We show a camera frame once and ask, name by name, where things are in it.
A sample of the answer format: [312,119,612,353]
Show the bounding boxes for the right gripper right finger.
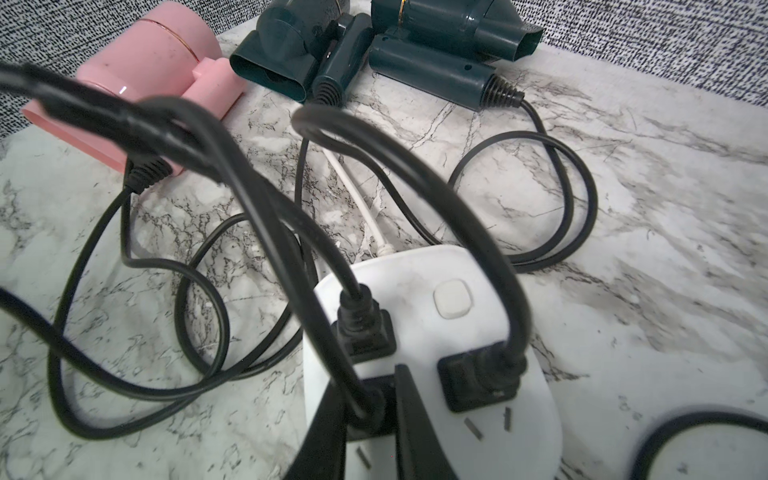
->
[394,364,458,479]

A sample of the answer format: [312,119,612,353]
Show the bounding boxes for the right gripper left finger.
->
[284,383,347,480]

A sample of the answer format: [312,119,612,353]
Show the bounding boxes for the black dryer power cord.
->
[290,98,600,414]

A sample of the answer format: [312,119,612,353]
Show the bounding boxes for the black cord with plug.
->
[137,95,398,385]

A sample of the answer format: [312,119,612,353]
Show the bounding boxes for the left white power strip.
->
[301,244,564,480]

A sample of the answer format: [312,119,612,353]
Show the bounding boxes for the dark green dryer folded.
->
[230,0,374,107]

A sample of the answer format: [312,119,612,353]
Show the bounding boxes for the dark green dryer back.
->
[369,0,544,111]

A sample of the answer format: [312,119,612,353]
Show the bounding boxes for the pink dryer left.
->
[20,1,247,193]

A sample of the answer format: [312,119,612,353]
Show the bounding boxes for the pink dryer black cord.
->
[628,410,768,480]

